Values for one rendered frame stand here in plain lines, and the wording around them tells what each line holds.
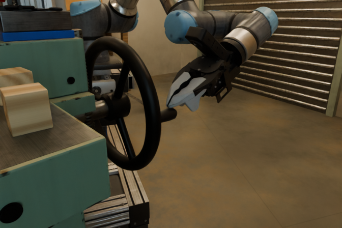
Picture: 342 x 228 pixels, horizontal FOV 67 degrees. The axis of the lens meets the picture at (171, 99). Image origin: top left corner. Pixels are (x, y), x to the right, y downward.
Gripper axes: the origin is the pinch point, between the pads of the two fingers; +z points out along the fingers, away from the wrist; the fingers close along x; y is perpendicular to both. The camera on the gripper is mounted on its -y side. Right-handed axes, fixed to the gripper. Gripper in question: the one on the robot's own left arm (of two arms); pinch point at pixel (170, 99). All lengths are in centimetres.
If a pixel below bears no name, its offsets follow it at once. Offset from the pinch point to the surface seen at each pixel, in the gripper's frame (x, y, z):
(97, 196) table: -17.7, -14.0, 20.5
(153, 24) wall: 304, 134, -200
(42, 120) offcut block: -12.4, -19.9, 19.7
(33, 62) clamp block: 5.9, -18.3, 15.2
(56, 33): 7.2, -19.6, 9.8
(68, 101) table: 3.5, -11.3, 15.0
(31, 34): 7.2, -21.3, 12.9
